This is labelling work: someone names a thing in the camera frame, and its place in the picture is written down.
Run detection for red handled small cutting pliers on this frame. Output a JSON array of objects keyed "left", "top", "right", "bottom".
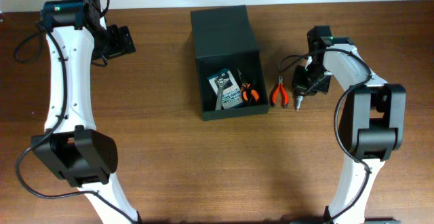
[{"left": 269, "top": 75, "right": 290, "bottom": 109}]

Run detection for white blue screwdriver set box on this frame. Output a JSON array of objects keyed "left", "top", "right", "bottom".
[{"left": 207, "top": 69, "right": 243, "bottom": 110}]

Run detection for black open cardboard box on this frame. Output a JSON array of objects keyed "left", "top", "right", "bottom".
[{"left": 191, "top": 5, "right": 269, "bottom": 121}]

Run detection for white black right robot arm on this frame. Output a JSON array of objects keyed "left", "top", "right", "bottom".
[{"left": 292, "top": 26, "right": 406, "bottom": 223}]

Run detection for black base plate bottom edge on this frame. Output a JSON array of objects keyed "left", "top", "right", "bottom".
[{"left": 290, "top": 218, "right": 399, "bottom": 224}]

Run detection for silver adjustable wrench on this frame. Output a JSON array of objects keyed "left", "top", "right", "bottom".
[{"left": 215, "top": 75, "right": 229, "bottom": 111}]

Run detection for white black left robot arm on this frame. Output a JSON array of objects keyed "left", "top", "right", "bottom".
[{"left": 31, "top": 0, "right": 141, "bottom": 223}]

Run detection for orange black long nose pliers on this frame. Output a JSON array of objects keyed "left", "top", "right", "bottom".
[{"left": 237, "top": 69, "right": 260, "bottom": 106}]

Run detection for yellow black stubby screwdriver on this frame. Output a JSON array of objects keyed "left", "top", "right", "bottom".
[{"left": 294, "top": 94, "right": 304, "bottom": 111}]

